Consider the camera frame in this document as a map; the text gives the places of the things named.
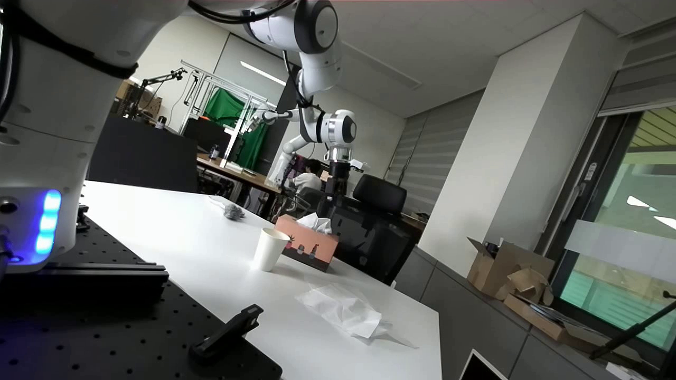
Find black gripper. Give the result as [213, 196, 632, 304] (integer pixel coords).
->
[323, 159, 353, 218]

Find pink tissue box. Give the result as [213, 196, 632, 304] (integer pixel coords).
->
[272, 212, 341, 275]

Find crumpled white tissue sheet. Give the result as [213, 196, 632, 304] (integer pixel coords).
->
[294, 282, 391, 343]

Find large open cardboard box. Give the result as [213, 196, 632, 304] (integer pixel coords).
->
[465, 237, 559, 301]

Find small cardboard box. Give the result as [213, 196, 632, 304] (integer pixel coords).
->
[505, 266, 554, 305]

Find brown box on partition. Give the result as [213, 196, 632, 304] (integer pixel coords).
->
[115, 79, 165, 117]

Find seated person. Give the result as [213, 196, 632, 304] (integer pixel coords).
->
[287, 159, 326, 196]

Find black office chair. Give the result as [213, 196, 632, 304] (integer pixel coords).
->
[329, 173, 418, 286]

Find white paper cup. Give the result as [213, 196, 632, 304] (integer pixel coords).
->
[251, 225, 292, 275]

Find green cloth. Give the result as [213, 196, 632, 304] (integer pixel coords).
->
[204, 86, 248, 130]
[235, 120, 271, 171]

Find wooden desk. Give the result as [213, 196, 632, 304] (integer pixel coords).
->
[194, 151, 283, 212]

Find small grey object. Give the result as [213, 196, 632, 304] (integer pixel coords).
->
[222, 201, 248, 222]

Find grey window blinds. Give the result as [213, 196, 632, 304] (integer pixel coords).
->
[384, 90, 485, 218]

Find black clamp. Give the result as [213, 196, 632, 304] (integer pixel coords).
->
[188, 301, 266, 363]

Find black partition panel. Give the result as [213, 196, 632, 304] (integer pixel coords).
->
[87, 112, 202, 193]

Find white framed tablet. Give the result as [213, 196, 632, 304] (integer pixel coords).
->
[458, 349, 510, 380]

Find flat cardboard piece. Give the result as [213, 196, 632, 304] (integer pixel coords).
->
[503, 293, 601, 355]

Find black perforated breadboard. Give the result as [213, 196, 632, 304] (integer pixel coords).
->
[0, 218, 283, 380]

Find black tripod leg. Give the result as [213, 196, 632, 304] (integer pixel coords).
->
[590, 291, 676, 363]

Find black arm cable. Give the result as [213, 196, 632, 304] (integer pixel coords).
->
[188, 0, 296, 28]

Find black aluminium rail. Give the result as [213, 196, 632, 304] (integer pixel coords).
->
[0, 259, 172, 304]

